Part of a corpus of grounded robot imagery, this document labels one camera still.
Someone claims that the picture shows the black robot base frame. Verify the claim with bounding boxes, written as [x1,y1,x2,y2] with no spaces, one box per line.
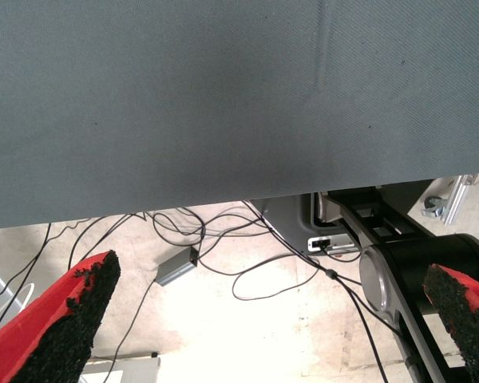
[327,185,479,383]

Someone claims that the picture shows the aluminium profile bar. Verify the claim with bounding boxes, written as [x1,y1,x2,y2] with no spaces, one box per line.
[440,173,479,227]

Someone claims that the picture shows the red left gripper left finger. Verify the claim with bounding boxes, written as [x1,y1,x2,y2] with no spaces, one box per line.
[0,250,122,383]

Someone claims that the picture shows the black floor cable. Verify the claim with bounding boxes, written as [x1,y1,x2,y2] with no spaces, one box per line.
[0,223,52,335]
[105,277,160,383]
[150,203,272,256]
[197,253,323,301]
[67,213,148,270]

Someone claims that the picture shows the dark grey base housing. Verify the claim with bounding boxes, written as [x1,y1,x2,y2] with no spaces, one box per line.
[250,179,434,256]

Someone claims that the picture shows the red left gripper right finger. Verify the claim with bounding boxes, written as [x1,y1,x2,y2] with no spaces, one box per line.
[422,263,479,383]

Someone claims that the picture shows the dark grey table cloth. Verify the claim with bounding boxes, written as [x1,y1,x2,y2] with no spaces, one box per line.
[0,0,479,231]

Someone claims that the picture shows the black caster wheel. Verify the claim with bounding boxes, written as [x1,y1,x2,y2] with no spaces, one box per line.
[421,194,448,218]

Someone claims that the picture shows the white floor cable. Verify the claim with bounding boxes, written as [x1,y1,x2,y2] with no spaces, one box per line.
[0,282,36,338]

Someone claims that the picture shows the white flat box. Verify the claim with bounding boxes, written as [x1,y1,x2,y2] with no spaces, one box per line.
[79,353,161,383]

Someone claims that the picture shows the black cable with ferrite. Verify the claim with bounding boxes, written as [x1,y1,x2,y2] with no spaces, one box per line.
[242,200,390,383]

